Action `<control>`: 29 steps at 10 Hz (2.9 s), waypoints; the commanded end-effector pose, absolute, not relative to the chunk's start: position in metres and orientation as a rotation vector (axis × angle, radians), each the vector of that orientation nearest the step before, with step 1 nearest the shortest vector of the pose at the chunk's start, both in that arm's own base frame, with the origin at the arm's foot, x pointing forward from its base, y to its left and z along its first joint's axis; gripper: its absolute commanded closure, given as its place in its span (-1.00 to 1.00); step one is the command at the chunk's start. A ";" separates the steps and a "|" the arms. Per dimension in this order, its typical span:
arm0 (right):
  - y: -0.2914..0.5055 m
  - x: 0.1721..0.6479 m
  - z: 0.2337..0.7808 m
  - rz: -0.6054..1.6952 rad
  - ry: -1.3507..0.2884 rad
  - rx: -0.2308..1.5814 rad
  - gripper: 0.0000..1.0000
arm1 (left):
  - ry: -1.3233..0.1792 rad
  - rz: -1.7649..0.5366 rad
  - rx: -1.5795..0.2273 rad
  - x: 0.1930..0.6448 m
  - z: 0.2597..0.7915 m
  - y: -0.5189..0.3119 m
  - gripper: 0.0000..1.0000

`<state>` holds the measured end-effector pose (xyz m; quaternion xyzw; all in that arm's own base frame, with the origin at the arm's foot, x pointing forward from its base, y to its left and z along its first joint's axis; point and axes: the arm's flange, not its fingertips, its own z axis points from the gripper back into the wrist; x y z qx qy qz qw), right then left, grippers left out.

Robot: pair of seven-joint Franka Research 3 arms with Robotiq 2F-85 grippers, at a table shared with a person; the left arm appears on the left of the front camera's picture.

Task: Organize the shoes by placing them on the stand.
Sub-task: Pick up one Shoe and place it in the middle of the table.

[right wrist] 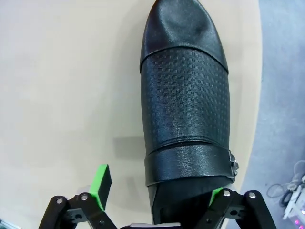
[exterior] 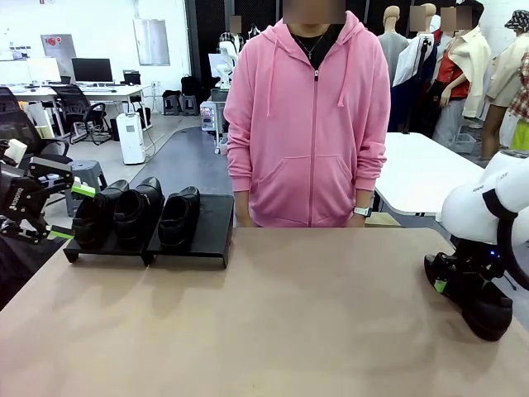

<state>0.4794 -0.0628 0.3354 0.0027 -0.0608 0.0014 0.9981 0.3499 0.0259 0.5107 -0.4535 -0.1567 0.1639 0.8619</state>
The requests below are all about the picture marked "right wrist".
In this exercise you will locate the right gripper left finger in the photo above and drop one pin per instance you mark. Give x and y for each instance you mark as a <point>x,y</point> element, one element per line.
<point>101,183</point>

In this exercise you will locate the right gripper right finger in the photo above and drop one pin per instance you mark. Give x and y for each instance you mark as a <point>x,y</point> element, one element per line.
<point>247,210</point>

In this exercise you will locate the black leather buckle shoe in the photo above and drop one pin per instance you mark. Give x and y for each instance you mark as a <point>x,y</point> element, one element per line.
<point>186,95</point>

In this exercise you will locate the white device with pink lights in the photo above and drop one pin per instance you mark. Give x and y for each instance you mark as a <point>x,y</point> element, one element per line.
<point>296,212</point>

